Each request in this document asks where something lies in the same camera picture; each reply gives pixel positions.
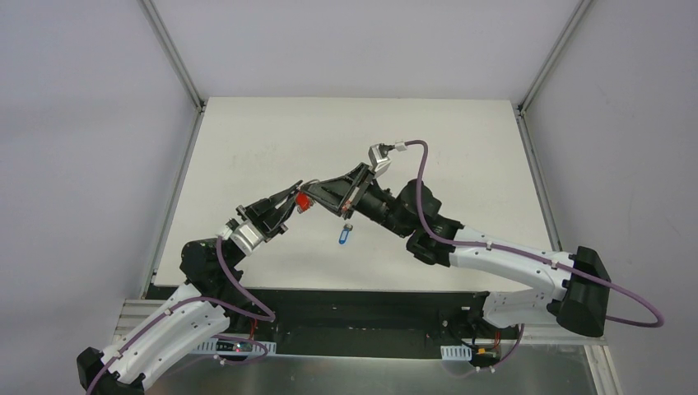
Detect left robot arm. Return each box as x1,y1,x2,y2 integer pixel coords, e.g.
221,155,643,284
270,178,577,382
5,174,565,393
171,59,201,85
77,183,300,394

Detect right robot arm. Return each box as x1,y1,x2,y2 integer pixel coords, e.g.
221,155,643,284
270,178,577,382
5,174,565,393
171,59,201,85
300,164,611,337

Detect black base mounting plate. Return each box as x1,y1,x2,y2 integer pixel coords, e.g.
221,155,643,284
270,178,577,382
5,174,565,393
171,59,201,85
147,287,578,361

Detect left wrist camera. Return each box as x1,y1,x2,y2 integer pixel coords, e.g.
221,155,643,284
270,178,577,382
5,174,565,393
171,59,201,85
229,221,267,256

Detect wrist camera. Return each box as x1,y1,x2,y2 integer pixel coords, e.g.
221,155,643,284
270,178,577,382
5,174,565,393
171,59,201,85
229,221,267,256
368,143,395,179

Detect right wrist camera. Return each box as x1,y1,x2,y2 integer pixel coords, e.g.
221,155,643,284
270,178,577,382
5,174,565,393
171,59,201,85
368,143,395,179

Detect right aluminium frame post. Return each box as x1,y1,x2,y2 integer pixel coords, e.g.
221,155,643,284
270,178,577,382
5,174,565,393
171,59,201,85
517,0,595,115

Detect aluminium frame post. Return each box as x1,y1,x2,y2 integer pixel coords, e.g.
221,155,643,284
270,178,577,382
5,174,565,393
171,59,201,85
137,0,206,113
517,0,595,115

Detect left aluminium frame post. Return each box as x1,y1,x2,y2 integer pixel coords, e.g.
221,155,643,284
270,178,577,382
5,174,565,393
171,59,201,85
137,0,206,113

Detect aluminium front rail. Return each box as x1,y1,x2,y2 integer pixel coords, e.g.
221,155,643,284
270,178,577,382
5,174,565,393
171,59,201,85
114,300,605,360

